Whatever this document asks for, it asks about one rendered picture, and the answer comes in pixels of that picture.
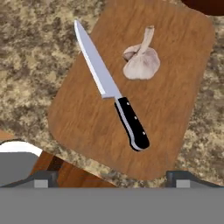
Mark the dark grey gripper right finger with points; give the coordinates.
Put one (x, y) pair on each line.
(180, 178)

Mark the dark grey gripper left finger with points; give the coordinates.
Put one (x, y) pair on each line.
(43, 178)

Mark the brown wooden cutting board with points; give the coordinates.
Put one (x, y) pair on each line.
(163, 116)

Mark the white garlic bulb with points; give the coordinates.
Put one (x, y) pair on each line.
(143, 64)

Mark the brown wooden cupboard front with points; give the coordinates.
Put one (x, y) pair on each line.
(73, 175)

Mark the white-rimmed grey rounded object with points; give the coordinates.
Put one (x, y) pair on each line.
(16, 166)

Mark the dark brown round object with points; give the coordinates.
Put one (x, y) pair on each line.
(204, 6)

